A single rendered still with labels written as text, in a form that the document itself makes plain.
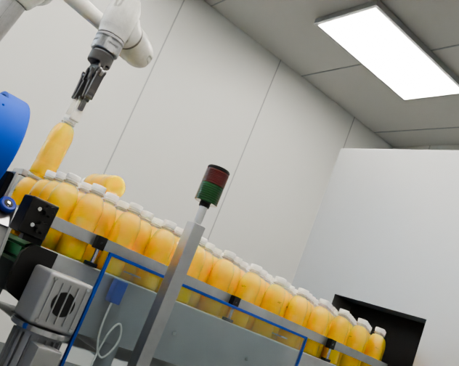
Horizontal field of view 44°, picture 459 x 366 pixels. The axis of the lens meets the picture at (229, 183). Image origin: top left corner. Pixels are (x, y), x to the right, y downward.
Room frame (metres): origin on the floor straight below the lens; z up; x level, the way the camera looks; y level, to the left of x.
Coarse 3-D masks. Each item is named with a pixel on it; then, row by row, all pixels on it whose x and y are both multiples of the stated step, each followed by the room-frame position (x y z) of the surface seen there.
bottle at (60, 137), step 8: (64, 120) 1.65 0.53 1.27; (56, 128) 1.64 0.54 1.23; (64, 128) 1.64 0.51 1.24; (72, 128) 1.66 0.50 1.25; (48, 136) 1.65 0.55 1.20; (56, 136) 1.64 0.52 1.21; (64, 136) 1.64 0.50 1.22; (72, 136) 1.66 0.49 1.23; (48, 144) 1.64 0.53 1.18; (56, 144) 1.64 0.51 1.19; (64, 144) 1.65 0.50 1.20; (40, 152) 1.64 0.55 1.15; (48, 152) 1.64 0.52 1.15; (56, 152) 1.64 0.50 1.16; (64, 152) 1.66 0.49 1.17; (40, 160) 1.64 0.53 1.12; (48, 160) 1.64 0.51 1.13; (56, 160) 1.65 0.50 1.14; (32, 168) 1.64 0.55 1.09; (40, 168) 1.63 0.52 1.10; (48, 168) 1.64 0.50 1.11; (56, 168) 1.66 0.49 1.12; (40, 176) 1.69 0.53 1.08
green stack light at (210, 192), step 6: (204, 186) 1.44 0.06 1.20; (210, 186) 1.43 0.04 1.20; (216, 186) 1.43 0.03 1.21; (198, 192) 1.44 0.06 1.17; (204, 192) 1.43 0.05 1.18; (210, 192) 1.43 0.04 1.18; (216, 192) 1.44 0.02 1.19; (198, 198) 1.44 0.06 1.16; (204, 198) 1.43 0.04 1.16; (210, 198) 1.43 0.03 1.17; (216, 198) 1.44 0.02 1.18; (210, 204) 1.46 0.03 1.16; (216, 204) 1.45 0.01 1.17
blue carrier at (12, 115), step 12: (0, 96) 1.38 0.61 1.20; (12, 96) 1.43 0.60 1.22; (0, 108) 1.36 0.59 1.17; (12, 108) 1.39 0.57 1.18; (24, 108) 1.42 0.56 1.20; (0, 120) 1.35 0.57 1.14; (12, 120) 1.38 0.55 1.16; (24, 120) 1.40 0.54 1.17; (0, 132) 1.36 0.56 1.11; (12, 132) 1.37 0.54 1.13; (24, 132) 1.39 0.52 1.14; (0, 144) 1.36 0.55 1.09; (12, 144) 1.38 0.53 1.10; (0, 156) 1.37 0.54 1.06; (12, 156) 1.39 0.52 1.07; (0, 168) 1.39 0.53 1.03
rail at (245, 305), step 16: (64, 224) 1.43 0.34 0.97; (128, 256) 1.55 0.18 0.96; (144, 256) 1.58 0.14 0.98; (160, 272) 1.62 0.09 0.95; (208, 288) 1.73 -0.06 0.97; (240, 304) 1.81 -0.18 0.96; (272, 320) 1.90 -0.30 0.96; (288, 320) 1.94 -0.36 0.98; (320, 336) 2.05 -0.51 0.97; (352, 352) 2.17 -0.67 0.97
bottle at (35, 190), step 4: (44, 176) 1.60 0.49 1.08; (48, 176) 1.60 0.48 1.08; (40, 180) 1.60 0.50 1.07; (44, 180) 1.59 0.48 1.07; (48, 180) 1.60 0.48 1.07; (52, 180) 1.60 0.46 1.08; (36, 184) 1.59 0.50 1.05; (40, 184) 1.58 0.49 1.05; (44, 184) 1.58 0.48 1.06; (32, 188) 1.59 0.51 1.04; (36, 188) 1.58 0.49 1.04; (40, 188) 1.58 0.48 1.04; (32, 192) 1.59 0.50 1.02; (36, 192) 1.58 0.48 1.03; (36, 196) 1.58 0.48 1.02; (12, 232) 1.59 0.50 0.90; (16, 232) 1.58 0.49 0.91
